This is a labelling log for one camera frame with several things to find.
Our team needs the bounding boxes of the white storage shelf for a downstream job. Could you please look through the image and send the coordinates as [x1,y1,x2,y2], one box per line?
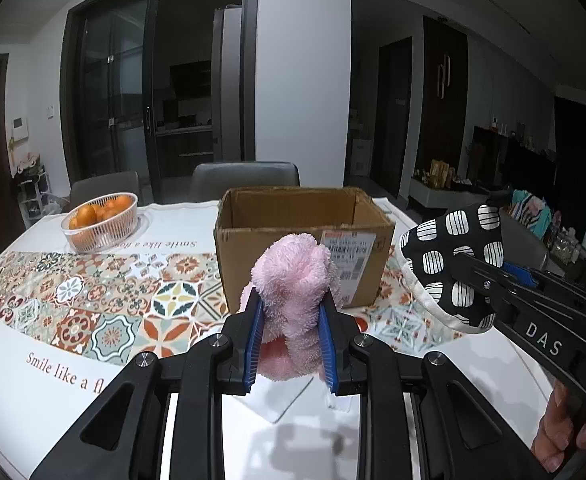
[14,152,50,232]

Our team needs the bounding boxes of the white wire fruit basket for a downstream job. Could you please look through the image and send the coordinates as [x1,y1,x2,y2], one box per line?
[61,191,140,254]

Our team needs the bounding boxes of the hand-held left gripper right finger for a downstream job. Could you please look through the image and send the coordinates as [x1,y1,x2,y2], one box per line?
[318,291,550,480]

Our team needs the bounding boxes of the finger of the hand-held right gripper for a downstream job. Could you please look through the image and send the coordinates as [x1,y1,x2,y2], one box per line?
[500,260,548,292]
[453,251,521,322]

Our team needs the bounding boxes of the white television cabinet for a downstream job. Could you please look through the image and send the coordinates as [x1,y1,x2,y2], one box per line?
[407,175,491,212]

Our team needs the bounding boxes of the silver refrigerator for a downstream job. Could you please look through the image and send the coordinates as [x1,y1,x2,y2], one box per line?
[211,6,248,164]

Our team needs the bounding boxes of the black television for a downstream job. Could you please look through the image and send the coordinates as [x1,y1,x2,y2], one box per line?
[472,126,560,195]

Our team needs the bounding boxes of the stacked boxes in hallway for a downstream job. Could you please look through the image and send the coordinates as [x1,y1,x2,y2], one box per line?
[349,109,374,177]

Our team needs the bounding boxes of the person's right hand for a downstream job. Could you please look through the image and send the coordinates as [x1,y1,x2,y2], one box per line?
[529,381,586,469]

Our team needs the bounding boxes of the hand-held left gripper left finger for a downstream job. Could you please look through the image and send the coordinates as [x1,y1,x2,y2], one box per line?
[29,287,264,480]

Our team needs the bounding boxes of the black framed glass sliding door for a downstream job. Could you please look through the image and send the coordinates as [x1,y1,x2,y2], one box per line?
[61,0,260,196]

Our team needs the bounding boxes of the colourful striped cloth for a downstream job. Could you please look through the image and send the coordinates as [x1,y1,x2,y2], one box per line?
[509,189,554,240]

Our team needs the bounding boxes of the dark tall wooden cabinet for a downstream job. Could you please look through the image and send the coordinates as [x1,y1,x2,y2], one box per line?
[419,15,470,182]

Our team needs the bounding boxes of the pink plush towel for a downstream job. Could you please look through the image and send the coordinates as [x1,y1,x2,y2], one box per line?
[241,233,345,383]

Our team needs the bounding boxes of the white plastic bag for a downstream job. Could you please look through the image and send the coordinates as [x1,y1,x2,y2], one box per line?
[42,192,70,217]

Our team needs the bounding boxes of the brown cardboard box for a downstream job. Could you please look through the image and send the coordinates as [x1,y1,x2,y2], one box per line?
[214,186,396,313]

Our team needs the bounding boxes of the black white patterned oven mitt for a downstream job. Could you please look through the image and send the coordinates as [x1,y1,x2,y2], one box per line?
[399,204,504,335]

